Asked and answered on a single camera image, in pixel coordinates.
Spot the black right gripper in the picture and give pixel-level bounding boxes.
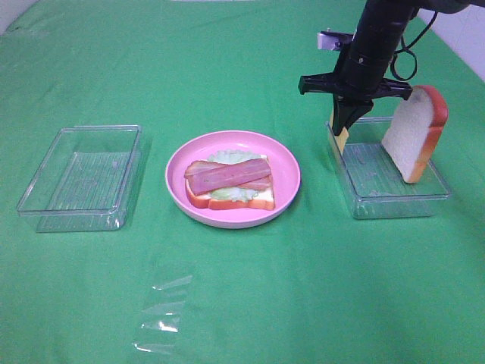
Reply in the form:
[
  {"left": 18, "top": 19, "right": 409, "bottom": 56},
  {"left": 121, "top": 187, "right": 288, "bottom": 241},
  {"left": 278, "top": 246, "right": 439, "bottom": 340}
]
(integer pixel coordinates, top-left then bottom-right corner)
[{"left": 298, "top": 37, "right": 412, "bottom": 136}]

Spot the yellow cheese slice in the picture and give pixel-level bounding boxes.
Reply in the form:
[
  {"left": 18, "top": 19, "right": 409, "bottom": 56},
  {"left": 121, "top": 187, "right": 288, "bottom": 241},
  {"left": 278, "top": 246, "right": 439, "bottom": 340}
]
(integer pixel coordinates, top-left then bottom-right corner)
[{"left": 329, "top": 109, "right": 349, "bottom": 155}]

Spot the toast bread slice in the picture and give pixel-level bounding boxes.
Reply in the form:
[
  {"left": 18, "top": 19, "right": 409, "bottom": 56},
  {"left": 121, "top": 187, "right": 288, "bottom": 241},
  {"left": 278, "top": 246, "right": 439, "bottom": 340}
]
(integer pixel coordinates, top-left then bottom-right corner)
[
  {"left": 381, "top": 85, "right": 449, "bottom": 184},
  {"left": 184, "top": 155, "right": 276, "bottom": 210}
]

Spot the green lettuce leaf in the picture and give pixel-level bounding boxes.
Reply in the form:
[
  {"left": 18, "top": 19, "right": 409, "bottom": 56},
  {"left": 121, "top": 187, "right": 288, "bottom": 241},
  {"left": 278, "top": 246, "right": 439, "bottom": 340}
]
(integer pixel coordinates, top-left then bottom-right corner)
[{"left": 208, "top": 149, "right": 262, "bottom": 202}]

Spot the bacon strip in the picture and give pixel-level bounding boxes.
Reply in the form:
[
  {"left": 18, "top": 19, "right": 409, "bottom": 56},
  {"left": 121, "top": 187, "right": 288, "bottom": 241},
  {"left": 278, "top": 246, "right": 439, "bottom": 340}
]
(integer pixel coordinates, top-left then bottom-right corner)
[
  {"left": 183, "top": 160, "right": 274, "bottom": 192},
  {"left": 189, "top": 158, "right": 272, "bottom": 196}
]

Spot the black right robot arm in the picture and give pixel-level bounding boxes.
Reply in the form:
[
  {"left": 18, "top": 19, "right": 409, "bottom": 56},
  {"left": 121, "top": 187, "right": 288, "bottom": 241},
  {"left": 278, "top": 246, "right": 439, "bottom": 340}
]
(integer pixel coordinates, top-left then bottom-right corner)
[{"left": 299, "top": 1, "right": 484, "bottom": 136}]

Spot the right clear plastic tray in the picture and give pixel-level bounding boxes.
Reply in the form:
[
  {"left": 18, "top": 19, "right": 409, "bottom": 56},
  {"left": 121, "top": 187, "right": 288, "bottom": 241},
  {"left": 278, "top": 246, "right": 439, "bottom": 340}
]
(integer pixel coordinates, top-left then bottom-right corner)
[{"left": 326, "top": 116, "right": 451, "bottom": 219}]

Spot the clear plastic tray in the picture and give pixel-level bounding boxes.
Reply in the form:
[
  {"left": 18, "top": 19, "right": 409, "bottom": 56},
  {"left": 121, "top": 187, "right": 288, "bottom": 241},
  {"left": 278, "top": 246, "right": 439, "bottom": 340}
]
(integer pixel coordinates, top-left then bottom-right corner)
[
  {"left": 326, "top": 116, "right": 451, "bottom": 219},
  {"left": 17, "top": 125, "right": 142, "bottom": 233}
]

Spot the pink round plate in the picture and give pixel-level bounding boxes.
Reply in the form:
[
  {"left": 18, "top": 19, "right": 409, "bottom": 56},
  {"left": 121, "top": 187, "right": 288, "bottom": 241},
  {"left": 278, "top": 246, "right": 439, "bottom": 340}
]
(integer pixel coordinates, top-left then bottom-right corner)
[{"left": 165, "top": 130, "right": 301, "bottom": 229}]

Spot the green tablecloth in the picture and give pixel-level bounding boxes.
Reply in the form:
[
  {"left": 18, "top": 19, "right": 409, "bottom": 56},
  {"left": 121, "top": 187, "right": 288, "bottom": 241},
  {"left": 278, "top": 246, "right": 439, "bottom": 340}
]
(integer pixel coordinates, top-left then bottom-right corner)
[{"left": 1, "top": 1, "right": 484, "bottom": 363}]

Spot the left clear plastic tray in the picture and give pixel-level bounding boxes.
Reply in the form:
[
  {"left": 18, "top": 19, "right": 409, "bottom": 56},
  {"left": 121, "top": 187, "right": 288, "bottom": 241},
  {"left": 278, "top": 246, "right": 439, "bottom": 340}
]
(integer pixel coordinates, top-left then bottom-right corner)
[{"left": 17, "top": 125, "right": 142, "bottom": 233}]

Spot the clear tape strip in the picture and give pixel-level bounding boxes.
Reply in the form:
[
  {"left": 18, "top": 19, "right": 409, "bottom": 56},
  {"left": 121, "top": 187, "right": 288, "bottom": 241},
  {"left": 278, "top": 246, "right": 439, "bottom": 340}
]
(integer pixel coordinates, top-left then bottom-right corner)
[{"left": 133, "top": 262, "right": 194, "bottom": 362}]

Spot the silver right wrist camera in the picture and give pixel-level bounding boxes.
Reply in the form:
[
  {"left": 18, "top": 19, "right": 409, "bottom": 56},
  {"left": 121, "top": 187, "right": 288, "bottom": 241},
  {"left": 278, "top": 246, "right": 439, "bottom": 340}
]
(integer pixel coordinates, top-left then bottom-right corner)
[{"left": 317, "top": 30, "right": 354, "bottom": 52}]

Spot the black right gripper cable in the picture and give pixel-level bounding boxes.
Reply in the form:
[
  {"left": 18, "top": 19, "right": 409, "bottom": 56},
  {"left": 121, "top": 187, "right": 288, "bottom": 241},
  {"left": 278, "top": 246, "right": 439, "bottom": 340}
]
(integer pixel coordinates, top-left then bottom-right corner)
[{"left": 389, "top": 11, "right": 439, "bottom": 81}]

